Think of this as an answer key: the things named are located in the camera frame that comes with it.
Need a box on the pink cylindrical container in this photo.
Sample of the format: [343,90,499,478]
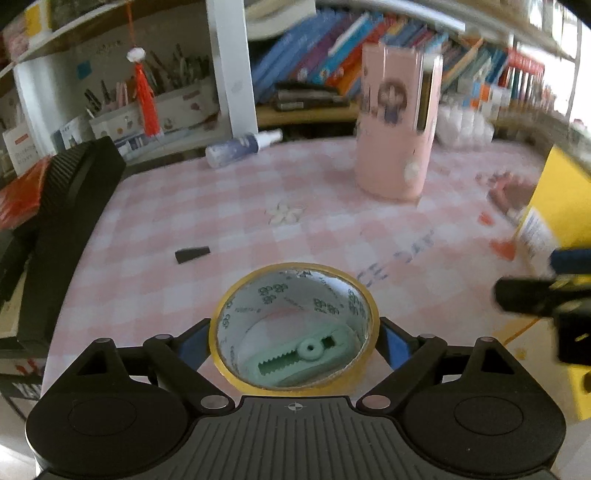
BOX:
[355,42,444,201]

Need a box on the small black plastic piece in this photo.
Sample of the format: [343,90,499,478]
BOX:
[174,247,211,265]

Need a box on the pink checked tablecloth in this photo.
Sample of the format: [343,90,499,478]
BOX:
[46,136,573,402]

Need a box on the yellow tape roll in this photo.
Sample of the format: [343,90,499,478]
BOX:
[209,262,381,397]

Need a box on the long black box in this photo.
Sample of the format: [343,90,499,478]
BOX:
[0,228,33,342]

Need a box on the white pen holder box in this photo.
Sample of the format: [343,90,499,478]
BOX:
[88,85,220,139]

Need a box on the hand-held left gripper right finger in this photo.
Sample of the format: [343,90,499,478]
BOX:
[358,318,525,411]

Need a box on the stack of black notebooks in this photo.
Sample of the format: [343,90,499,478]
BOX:
[274,80,352,112]

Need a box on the white petal sticker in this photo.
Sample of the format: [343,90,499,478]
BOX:
[265,202,305,225]

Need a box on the white shelf post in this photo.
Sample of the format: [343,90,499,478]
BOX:
[206,0,259,136]

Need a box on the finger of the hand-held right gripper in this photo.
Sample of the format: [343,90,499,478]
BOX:
[494,276,591,319]
[549,248,591,278]

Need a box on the blue white small box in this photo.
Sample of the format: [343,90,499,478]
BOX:
[51,115,95,151]

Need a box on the printed keyboard carton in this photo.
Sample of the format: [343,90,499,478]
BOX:
[0,351,51,416]

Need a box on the red box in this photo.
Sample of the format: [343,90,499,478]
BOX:
[0,157,51,229]

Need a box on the white card box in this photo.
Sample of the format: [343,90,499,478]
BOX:
[2,129,40,176]

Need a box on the green tape dispenser piece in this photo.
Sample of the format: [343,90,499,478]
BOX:
[243,322,362,387]

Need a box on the yellow box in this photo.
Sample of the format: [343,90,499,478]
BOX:
[501,145,591,421]

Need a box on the row of colourful books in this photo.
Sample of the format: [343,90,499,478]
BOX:
[252,11,509,100]

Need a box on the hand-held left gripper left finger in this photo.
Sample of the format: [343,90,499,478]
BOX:
[69,318,232,414]

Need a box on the row of red books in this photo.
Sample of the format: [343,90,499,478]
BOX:
[480,48,561,121]

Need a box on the red tassel ornament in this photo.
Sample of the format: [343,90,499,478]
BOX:
[127,46,163,138]

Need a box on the white spray bottle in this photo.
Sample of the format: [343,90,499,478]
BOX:
[205,129,283,169]

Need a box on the pink plush toy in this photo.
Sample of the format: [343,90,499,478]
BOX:
[475,171,561,273]

